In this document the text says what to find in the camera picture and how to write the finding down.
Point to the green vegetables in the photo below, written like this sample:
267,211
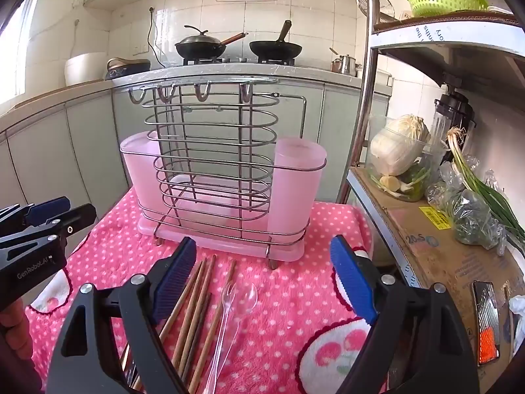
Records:
416,176

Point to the white container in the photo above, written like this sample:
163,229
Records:
384,78

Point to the wide pink plastic cup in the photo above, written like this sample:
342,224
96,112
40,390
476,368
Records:
137,172

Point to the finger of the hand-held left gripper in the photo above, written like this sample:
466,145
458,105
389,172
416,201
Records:
49,210
78,218

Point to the dark wooden chopstick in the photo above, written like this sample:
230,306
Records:
201,320

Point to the black frying pan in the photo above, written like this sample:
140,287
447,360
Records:
275,49

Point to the clear plastic bowl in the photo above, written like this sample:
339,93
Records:
377,164

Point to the clear plastic bag of greens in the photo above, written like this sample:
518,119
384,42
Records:
471,213

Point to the pink polka-dot blanket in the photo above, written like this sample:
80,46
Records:
287,295

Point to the steel shelf rack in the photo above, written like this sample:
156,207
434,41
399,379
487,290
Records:
369,90

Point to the clear plastic fork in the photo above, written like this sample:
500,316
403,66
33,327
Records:
227,295

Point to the black induction cooker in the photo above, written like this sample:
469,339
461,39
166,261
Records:
127,74

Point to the flattened cardboard sheet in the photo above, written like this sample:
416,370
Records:
451,33
430,254

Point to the tall pink plastic cup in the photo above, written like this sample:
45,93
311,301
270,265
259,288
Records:
295,188

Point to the pale green kitchen counter cabinets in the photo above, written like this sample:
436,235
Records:
61,152

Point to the clear plastic spoon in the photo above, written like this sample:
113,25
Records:
245,297

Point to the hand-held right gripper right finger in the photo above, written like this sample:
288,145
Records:
352,279

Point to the window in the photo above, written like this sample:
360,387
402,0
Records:
20,49

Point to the ginger piece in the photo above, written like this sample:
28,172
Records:
389,184

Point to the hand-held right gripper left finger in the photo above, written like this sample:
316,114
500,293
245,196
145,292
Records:
176,279

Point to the black wok with lid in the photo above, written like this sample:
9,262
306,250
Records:
201,47

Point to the gas stove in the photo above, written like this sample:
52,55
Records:
238,61

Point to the white wall socket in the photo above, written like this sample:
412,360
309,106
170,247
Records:
141,49

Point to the person's left hand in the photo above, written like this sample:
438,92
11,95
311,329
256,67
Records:
14,328

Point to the napa cabbage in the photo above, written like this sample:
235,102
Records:
398,147

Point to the pink plastic drip tray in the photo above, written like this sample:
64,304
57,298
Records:
287,250

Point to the white rice cooker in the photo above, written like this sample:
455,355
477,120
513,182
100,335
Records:
86,69

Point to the brown flat dish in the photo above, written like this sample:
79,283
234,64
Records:
127,63

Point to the white crumpled paper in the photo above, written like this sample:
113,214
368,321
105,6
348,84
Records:
517,320

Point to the green onions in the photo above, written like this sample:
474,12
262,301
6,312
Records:
484,188

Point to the black blender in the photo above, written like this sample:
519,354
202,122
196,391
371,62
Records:
451,111

